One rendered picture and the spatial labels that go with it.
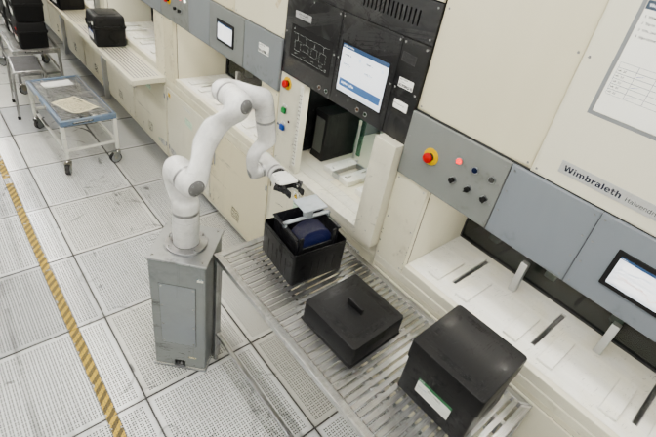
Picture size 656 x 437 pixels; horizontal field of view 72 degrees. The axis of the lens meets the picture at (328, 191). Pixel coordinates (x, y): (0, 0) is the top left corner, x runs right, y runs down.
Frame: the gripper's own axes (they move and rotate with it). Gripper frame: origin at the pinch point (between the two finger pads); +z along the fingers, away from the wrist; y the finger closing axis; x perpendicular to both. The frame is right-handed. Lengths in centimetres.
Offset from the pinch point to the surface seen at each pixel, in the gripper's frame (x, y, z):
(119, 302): -107, 67, -66
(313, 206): 2.8, 0.0, 15.3
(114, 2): -4, -3, -341
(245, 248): -30.6, 19.8, -4.8
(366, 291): -19, -8, 50
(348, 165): -15, -58, -32
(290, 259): -16.4, 13.5, 23.3
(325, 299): -20, 10, 46
